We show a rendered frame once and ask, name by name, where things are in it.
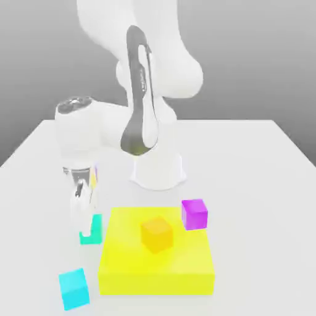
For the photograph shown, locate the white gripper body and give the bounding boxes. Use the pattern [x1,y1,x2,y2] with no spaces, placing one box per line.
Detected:
[70,191,96,236]

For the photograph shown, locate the small teal cube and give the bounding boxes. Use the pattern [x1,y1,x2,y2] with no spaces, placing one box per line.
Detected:
[79,213,103,246]

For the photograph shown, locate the small cyan cube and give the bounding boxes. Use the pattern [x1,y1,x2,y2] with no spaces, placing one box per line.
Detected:
[58,267,91,312]

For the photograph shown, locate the small orange cube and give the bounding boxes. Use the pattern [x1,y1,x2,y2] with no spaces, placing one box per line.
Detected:
[140,215,174,255]

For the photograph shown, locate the small magenta cube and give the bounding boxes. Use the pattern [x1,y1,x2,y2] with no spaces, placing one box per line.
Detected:
[181,198,209,231]

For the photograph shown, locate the large yellow box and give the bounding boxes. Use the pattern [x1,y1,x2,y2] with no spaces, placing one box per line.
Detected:
[97,206,216,296]

